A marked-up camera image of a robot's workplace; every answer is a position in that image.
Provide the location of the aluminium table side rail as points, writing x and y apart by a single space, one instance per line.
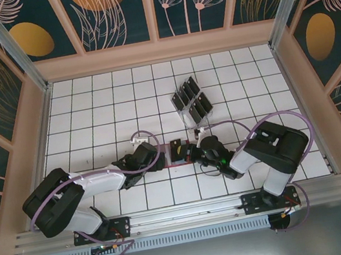
43 139
297 96

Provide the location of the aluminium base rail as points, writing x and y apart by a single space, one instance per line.
184 211

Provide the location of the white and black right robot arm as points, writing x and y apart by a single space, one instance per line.
241 161

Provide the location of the clear acrylic card stand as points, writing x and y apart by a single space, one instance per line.
193 124

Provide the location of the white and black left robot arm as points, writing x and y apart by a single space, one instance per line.
100 180

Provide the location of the yellow power connector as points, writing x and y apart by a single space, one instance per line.
115 248
285 214

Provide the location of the red leather card holder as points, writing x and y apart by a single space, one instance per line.
178 163

